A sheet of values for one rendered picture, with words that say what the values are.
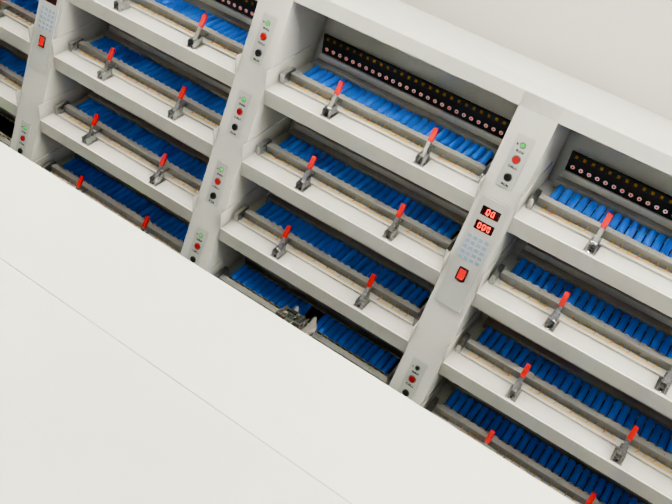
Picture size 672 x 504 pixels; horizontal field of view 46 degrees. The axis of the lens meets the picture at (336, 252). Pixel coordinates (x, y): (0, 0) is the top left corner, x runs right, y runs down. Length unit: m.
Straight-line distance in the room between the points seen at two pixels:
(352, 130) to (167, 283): 1.35
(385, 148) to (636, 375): 0.76
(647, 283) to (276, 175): 0.93
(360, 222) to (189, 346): 1.43
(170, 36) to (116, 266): 1.63
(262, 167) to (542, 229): 0.74
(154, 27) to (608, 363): 1.43
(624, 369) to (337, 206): 0.77
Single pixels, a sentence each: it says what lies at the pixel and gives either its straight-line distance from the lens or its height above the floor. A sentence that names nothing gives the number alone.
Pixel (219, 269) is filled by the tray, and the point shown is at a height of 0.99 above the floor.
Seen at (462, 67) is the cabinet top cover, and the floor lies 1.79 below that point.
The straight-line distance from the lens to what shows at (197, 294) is 0.64.
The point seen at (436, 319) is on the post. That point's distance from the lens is 1.94.
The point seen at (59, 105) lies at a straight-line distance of 2.59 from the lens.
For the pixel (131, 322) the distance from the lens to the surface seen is 0.59.
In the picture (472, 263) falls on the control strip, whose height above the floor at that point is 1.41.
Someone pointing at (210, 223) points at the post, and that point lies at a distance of 2.20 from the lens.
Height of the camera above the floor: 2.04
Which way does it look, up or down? 23 degrees down
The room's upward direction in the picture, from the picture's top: 22 degrees clockwise
